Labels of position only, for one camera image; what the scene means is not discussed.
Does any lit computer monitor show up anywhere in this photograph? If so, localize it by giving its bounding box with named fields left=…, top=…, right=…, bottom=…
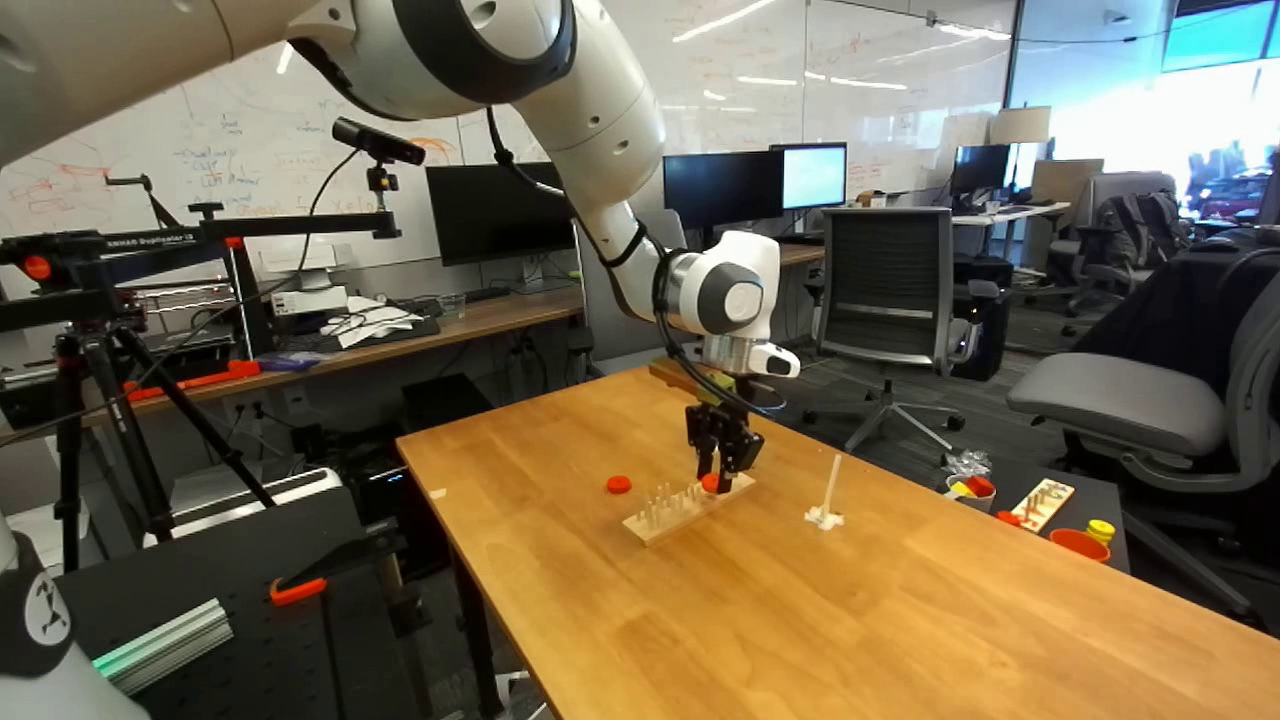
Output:
left=775, top=146, right=848, bottom=212

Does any orange cup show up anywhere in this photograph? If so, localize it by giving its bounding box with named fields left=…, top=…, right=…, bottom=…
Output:
left=1048, top=527, right=1111, bottom=559

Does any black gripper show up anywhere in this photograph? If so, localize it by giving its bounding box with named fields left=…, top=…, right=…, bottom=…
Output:
left=686, top=403, right=765, bottom=492

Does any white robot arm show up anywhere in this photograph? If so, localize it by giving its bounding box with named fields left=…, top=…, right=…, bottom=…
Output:
left=0, top=0, right=800, bottom=390

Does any grey office chair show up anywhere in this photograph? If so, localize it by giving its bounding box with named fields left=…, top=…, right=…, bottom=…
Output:
left=1009, top=282, right=1280, bottom=624

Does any black camera on boom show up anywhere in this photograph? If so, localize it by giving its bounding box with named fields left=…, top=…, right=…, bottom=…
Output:
left=333, top=118, right=423, bottom=166

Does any black low side table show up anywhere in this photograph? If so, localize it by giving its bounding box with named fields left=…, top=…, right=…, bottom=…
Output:
left=918, top=456, right=1132, bottom=576

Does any black mesh chair behind table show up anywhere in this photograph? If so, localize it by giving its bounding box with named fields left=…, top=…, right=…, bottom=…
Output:
left=818, top=209, right=960, bottom=453

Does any black monitor on desk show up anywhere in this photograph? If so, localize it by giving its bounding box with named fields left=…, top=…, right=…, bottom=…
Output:
left=429, top=166, right=571, bottom=265

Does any wooden peg stand board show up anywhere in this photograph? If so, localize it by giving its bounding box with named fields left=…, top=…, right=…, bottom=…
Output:
left=623, top=471, right=754, bottom=544

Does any black camera tripod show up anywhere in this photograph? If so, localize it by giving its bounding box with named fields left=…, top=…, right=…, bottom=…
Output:
left=0, top=204, right=395, bottom=574

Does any long wooden desk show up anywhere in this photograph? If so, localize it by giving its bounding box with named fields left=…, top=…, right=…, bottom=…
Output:
left=105, top=234, right=800, bottom=403

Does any orange ring mid table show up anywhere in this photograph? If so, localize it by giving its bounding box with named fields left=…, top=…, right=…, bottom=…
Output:
left=606, top=476, right=634, bottom=497

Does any clear acrylic peg stand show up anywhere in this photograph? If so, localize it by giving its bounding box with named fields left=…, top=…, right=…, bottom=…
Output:
left=804, top=453, right=844, bottom=534

